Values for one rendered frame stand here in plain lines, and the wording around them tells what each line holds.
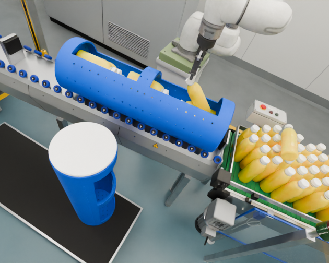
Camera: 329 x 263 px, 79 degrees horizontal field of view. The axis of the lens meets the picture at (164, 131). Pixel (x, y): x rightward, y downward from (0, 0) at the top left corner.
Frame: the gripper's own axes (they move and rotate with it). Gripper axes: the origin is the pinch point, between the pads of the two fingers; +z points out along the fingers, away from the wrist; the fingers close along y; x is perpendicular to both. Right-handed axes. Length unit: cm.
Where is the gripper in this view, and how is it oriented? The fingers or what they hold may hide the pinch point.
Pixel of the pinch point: (192, 76)
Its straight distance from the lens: 98.6
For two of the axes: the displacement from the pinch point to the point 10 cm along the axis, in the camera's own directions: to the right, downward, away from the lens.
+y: -3.5, 7.0, -6.2
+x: 9.1, 4.0, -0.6
